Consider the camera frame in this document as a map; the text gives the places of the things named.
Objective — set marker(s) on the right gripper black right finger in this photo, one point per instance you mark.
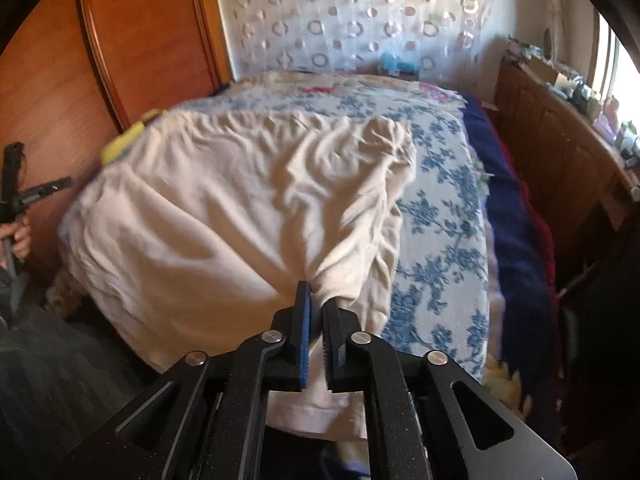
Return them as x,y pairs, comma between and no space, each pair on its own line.
337,326

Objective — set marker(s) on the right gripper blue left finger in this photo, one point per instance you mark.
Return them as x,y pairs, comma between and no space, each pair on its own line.
299,340

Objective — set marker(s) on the beige printed t-shirt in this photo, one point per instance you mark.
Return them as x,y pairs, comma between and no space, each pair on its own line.
201,232

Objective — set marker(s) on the person's left hand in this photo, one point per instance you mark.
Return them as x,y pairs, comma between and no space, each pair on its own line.
21,232

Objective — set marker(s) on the blue floral white bedspread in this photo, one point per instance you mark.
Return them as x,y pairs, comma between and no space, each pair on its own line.
440,286

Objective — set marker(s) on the yellow plush toy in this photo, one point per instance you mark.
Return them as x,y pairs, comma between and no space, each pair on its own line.
116,147

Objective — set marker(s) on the navy blue blanket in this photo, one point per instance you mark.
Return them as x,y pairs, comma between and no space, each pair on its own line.
527,343

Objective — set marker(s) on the pink floral quilt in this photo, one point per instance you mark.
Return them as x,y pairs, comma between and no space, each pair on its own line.
342,84

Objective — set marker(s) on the teal item on box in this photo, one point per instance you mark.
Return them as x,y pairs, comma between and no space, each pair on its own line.
392,66

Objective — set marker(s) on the wooden sideboard cabinet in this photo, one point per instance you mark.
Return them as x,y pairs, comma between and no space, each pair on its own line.
568,168

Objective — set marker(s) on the circle patterned sheer curtain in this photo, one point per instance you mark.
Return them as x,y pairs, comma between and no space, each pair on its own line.
442,37

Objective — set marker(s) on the cardboard box on cabinet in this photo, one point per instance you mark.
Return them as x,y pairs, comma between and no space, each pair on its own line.
547,73

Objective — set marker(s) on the pink figurine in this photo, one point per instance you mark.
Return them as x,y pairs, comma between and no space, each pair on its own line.
607,123

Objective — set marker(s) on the window with wooden frame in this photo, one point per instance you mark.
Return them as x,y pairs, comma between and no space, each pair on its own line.
614,74

